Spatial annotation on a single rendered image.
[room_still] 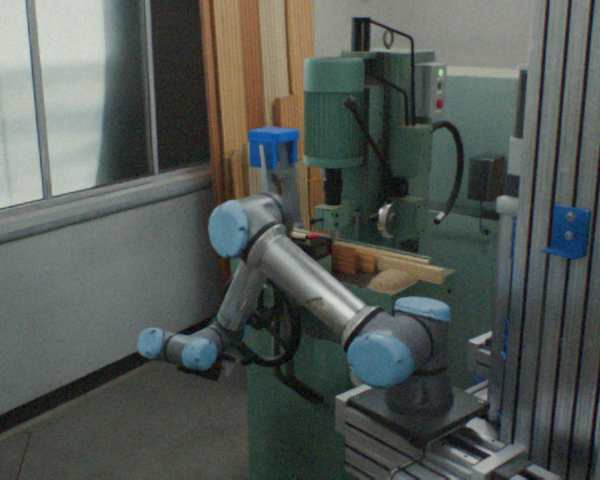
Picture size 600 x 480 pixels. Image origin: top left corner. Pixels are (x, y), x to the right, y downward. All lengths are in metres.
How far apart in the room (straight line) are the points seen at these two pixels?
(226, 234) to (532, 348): 0.68
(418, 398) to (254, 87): 2.58
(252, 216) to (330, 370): 0.81
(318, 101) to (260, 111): 1.81
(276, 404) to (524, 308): 1.09
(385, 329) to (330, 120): 0.88
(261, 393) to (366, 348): 1.08
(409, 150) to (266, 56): 1.79
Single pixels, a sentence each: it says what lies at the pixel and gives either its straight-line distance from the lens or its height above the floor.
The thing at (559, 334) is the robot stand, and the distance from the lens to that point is 1.65.
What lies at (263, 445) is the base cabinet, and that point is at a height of 0.27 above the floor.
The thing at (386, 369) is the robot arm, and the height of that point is 0.98.
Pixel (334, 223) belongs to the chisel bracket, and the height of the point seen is 1.03.
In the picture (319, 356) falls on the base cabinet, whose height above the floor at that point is 0.65.
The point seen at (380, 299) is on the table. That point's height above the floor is 0.88.
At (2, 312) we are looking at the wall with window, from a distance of 3.28.
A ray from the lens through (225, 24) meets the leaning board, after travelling 3.81.
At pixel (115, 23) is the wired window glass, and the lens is 3.60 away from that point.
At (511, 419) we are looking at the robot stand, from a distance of 1.78.
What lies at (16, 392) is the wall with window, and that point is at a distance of 3.42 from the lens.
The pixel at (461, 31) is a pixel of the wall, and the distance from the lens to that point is 4.61.
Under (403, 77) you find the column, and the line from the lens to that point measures 2.44.
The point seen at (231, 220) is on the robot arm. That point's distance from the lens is 1.64.
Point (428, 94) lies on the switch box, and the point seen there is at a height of 1.39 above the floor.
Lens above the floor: 1.63
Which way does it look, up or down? 16 degrees down
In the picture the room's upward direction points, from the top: straight up
